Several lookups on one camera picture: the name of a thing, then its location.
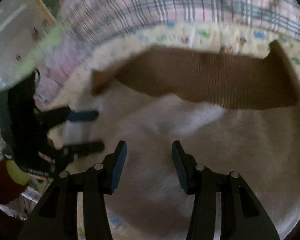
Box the pink floral pillow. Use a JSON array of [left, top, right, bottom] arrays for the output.
[[35, 36, 93, 105]]

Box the yellow cartoon bear quilt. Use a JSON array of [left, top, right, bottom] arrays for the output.
[[59, 21, 300, 240]]

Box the beige knitted sweater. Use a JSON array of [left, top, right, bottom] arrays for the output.
[[53, 41, 300, 239]]

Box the green blanket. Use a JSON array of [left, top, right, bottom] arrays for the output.
[[15, 23, 65, 79]]

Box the plaid pillow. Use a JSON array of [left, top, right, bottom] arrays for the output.
[[59, 0, 300, 45]]

